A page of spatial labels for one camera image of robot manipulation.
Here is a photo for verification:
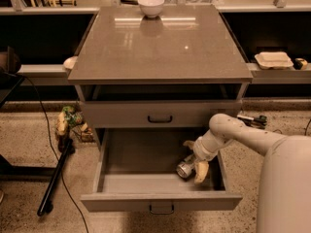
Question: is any black floor cable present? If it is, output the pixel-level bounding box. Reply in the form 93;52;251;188
13;74;90;233

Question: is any yellow tape measure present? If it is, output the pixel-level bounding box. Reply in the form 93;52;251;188
294;58;308;70

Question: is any white ceramic bowl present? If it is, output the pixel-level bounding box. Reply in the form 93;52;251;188
138;0;164;17

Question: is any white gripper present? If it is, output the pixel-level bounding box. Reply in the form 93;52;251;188
183;137;217;184

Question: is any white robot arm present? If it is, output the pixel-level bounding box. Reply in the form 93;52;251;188
184;114;311;233

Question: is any grey drawer cabinet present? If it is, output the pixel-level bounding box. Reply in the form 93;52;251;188
67;4;254;214

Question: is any silver 7up can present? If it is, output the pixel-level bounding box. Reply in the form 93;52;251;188
176;154;196;179

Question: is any green snack bag pile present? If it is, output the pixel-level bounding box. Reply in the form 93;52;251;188
55;106;94;143

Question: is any small white dish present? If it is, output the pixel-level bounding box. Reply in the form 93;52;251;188
63;56;78;70

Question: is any open grey middle drawer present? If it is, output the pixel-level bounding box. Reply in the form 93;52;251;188
81;128;242;215

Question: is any closed grey upper drawer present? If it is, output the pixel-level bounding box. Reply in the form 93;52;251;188
80;101;242;128

